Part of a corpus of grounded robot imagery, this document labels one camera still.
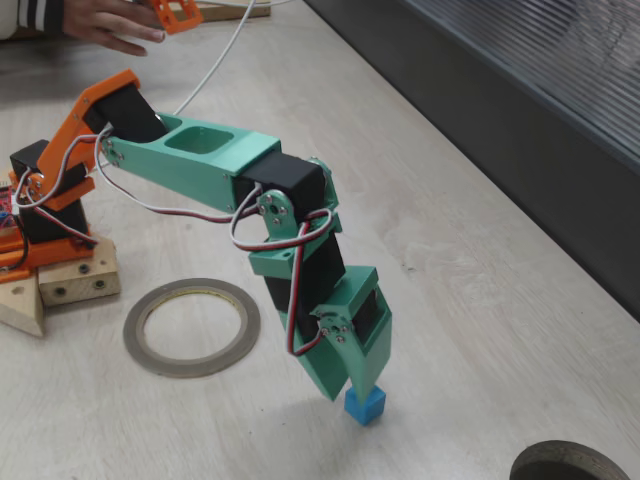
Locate person's bare hand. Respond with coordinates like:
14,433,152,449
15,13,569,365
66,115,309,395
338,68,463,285
63,0,166,57

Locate grey ring of tape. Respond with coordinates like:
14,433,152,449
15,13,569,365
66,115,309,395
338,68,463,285
122,277,262,379

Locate orange board holder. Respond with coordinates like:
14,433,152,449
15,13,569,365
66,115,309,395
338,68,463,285
0,232,31,286

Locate orange printed leader arm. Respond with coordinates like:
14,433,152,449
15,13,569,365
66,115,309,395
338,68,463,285
137,0,205,35

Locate striped sleeve forearm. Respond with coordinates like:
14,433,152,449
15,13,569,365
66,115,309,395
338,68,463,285
0,0,66,41

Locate frosted desk partition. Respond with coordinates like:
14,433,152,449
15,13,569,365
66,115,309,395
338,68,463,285
304,0,640,324

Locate white USB cable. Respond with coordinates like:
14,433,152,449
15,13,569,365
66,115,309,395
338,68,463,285
172,0,259,116

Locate round cable hole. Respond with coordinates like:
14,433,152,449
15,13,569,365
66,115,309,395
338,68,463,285
508,438,632,480

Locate long wooden plank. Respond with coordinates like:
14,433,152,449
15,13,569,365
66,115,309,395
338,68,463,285
37,237,122,306

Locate blue cube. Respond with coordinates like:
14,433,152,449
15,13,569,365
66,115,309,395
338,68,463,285
343,384,387,427

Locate light wooden wedge block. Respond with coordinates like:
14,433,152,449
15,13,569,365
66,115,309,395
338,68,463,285
0,272,47,339

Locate servo wire at wrist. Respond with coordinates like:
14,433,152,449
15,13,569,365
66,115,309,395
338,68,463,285
228,208,335,357

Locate servo wire along upper arm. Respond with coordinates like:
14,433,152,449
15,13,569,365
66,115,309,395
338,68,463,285
12,124,115,249

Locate red controller board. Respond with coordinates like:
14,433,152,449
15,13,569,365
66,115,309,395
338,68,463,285
0,172,19,235

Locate servo wire along forearm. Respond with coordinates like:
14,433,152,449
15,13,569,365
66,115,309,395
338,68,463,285
93,127,264,226

